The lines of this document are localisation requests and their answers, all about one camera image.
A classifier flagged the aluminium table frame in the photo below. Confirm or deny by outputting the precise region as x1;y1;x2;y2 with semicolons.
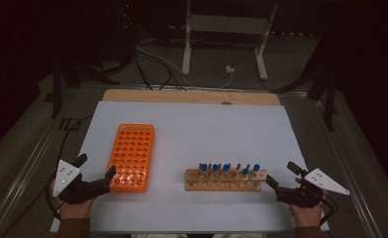
0;82;388;238

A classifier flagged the person's right hand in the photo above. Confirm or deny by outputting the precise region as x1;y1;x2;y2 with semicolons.
289;190;328;228

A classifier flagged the white floor cable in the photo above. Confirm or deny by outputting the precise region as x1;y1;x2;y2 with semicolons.
136;38;195;88

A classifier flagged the black tripod stand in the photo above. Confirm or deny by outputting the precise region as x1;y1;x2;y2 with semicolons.
270;33;338;132
51;56;120;119

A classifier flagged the orange plastic test tube rack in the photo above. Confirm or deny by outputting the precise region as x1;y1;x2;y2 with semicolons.
106;123;156;193

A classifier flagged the black equipment tower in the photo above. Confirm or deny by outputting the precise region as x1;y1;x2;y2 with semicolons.
91;0;140;67

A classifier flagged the wooden test tube rack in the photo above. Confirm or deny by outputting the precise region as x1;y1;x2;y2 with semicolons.
185;162;268;192

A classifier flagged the blue-capped glass test tube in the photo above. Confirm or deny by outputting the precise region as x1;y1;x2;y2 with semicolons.
240;168;250;187
199;163;209;186
252;163;261;186
210;163;219;186
221;163;231;186

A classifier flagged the person's left hand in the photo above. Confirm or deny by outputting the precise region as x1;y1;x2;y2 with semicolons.
49;184;95;220

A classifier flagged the black floor cable bundle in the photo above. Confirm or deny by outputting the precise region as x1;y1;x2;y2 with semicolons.
133;46;187;92

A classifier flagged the white paper sheet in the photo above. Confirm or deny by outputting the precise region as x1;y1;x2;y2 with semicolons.
50;100;329;234

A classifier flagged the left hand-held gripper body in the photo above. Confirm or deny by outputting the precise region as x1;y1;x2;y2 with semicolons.
53;160;111;205

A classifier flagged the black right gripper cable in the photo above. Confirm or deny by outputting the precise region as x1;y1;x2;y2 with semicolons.
319;192;338;227

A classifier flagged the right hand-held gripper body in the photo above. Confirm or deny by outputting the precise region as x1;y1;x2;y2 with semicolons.
275;168;350;209

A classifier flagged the white metal stand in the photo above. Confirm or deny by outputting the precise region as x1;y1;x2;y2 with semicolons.
181;0;279;81

